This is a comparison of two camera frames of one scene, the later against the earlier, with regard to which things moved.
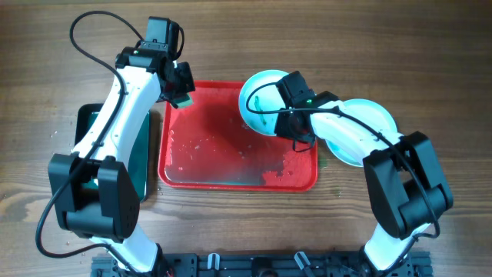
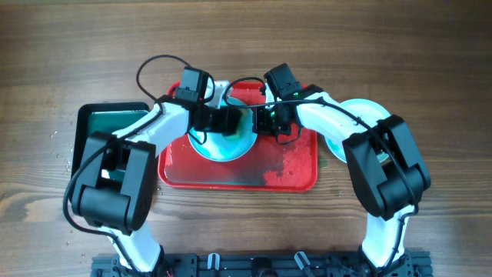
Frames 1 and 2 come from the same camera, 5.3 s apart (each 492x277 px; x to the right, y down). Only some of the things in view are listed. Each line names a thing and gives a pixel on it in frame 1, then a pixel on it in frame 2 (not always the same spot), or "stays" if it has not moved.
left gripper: (186, 84) → (225, 117)
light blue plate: (373, 112) stays
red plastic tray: (207, 145) stays
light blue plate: (266, 98) → (229, 148)
